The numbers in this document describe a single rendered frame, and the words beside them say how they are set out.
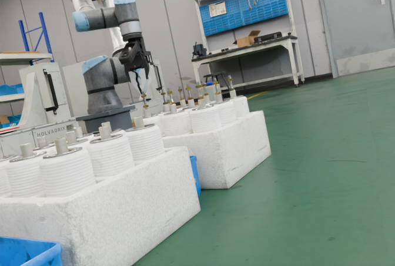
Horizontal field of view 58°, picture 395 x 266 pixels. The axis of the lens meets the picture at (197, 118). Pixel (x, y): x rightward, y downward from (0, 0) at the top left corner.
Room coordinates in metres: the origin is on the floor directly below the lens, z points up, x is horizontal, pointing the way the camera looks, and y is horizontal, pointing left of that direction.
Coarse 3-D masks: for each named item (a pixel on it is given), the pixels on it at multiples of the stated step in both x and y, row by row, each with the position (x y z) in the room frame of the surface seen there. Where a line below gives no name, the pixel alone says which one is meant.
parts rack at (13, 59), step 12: (24, 36) 6.88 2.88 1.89; (36, 48) 6.81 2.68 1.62; (48, 48) 6.64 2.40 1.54; (0, 60) 6.21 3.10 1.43; (12, 60) 6.46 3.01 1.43; (24, 60) 6.72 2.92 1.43; (36, 60) 6.81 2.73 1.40; (0, 96) 5.56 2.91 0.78; (12, 96) 5.74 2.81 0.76; (24, 96) 5.93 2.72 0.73
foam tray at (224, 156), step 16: (256, 112) 1.36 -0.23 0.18; (224, 128) 1.11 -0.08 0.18; (240, 128) 1.20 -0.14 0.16; (256, 128) 1.31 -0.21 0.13; (176, 144) 1.14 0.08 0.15; (192, 144) 1.11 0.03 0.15; (208, 144) 1.08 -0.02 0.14; (224, 144) 1.08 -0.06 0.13; (240, 144) 1.18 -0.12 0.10; (256, 144) 1.28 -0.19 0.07; (208, 160) 1.09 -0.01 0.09; (224, 160) 1.07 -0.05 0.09; (240, 160) 1.16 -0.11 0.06; (256, 160) 1.26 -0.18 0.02; (208, 176) 1.09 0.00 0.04; (224, 176) 1.06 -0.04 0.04; (240, 176) 1.14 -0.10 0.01
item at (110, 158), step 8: (88, 144) 0.78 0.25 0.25; (96, 144) 0.76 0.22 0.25; (104, 144) 0.75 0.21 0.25; (112, 144) 0.76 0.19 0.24; (120, 144) 0.77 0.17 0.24; (128, 144) 0.79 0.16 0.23; (96, 152) 0.75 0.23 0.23; (104, 152) 0.75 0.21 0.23; (112, 152) 0.75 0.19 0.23; (120, 152) 0.77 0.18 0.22; (128, 152) 0.78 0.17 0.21; (96, 160) 0.76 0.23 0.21; (104, 160) 0.75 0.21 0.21; (112, 160) 0.75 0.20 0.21; (120, 160) 0.76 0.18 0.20; (128, 160) 0.78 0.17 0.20; (96, 168) 0.76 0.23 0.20; (104, 168) 0.75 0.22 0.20; (112, 168) 0.75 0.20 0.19; (120, 168) 0.76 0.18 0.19; (128, 168) 0.77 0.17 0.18; (96, 176) 0.76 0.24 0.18; (104, 176) 0.75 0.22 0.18
